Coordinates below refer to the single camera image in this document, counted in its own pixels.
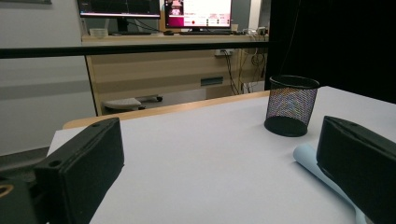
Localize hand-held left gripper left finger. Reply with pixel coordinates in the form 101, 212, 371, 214
33, 117, 125, 224

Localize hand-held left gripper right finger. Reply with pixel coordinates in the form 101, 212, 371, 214
316, 115, 396, 224

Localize light blue hairbrush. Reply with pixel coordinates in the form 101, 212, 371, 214
292, 143, 372, 224

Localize black mesh pen cup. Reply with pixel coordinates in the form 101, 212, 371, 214
263, 74, 321, 138

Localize white chair base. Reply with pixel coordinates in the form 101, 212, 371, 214
102, 94, 163, 112

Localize light wooden office desk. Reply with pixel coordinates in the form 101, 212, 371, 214
81, 32, 270, 117

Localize white table mat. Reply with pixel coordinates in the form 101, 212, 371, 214
46, 86, 396, 224

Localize white paper stack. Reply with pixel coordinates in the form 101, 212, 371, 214
89, 27, 109, 38

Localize black curtain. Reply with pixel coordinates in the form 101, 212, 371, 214
264, 0, 396, 105

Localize dark computer monitor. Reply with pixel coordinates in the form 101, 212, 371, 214
77, 0, 162, 34

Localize black keyboard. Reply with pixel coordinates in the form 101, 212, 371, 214
178, 29, 234, 36

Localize white power strip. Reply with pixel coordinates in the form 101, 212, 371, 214
214, 49, 235, 58

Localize computer monitor with pink screen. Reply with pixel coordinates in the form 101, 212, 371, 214
163, 0, 233, 32

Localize black horizontal frame bar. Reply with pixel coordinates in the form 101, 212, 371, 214
0, 41, 270, 60

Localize bundle of desk cables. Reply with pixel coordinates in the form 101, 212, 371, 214
222, 50, 269, 95

